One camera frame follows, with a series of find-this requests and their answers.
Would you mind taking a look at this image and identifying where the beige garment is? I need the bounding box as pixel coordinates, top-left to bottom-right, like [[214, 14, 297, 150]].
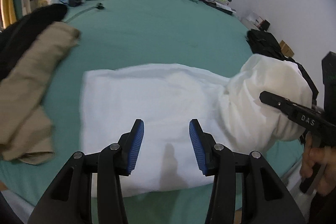
[[1, 22, 80, 165]]

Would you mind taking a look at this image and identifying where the small cardboard box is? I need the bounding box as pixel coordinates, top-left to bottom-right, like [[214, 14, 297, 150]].
[[279, 40, 294, 57]]

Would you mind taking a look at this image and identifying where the person's right hand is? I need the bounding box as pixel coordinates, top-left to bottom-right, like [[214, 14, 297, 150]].
[[299, 131, 336, 197]]

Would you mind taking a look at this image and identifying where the small black clip cable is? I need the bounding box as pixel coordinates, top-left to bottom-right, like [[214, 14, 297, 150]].
[[64, 3, 105, 23]]

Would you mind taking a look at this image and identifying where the white shirt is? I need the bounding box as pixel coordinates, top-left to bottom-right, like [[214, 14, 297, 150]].
[[80, 55, 313, 197]]

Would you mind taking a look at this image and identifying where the black bag on floor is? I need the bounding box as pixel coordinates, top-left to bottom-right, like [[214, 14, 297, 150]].
[[246, 30, 319, 106]]

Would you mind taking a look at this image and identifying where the yellow curtain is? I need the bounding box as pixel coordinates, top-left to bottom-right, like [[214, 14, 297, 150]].
[[1, 0, 17, 29]]

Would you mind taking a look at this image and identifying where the green bed sheet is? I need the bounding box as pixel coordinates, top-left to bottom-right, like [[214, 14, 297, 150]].
[[1, 0, 303, 223]]

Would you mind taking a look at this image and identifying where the black garment pile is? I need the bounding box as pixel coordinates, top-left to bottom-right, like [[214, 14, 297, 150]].
[[1, 3, 67, 80]]

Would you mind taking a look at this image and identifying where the white box black device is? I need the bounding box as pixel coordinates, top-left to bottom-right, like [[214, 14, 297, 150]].
[[240, 12, 270, 32]]

